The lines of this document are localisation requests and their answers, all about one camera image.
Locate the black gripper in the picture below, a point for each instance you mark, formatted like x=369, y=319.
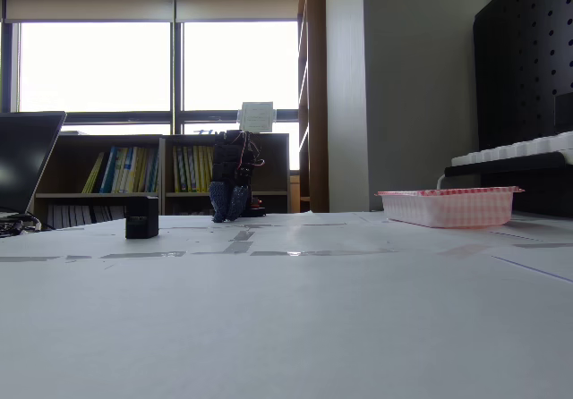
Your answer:
x=229, y=199

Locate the small black box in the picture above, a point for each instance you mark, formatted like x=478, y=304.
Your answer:
x=142, y=220

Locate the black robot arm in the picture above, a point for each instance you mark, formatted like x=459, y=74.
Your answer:
x=256, y=212

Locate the pink checkered tray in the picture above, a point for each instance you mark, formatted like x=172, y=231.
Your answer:
x=447, y=209

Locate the short grey tape strip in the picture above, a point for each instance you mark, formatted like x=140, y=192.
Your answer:
x=239, y=242

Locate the low wooden bookshelf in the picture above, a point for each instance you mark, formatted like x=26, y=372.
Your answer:
x=71, y=162
x=273, y=166

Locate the blue book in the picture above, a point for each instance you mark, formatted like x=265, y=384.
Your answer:
x=153, y=173
x=108, y=171

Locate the white paper sign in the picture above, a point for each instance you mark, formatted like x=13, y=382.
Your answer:
x=257, y=117

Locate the long grey tape strip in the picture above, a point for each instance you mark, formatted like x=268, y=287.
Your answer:
x=322, y=252

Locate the leaning yellow book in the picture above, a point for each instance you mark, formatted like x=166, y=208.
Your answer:
x=93, y=173

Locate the row of white binders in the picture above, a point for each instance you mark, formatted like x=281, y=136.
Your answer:
x=85, y=214

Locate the tall brown wooden shelf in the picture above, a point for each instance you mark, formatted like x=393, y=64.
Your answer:
x=315, y=81

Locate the beige roller blind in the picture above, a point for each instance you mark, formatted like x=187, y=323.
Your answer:
x=237, y=5
x=89, y=6

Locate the dark laptop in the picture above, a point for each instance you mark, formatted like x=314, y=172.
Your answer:
x=22, y=157

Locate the white keyboard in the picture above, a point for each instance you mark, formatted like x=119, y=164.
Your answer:
x=510, y=150

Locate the black desk shelf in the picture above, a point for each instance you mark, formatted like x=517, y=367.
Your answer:
x=537, y=180

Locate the black pegboard panel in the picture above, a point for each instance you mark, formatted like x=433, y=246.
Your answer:
x=515, y=81

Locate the dark window frame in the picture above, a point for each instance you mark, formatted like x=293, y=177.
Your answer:
x=177, y=81

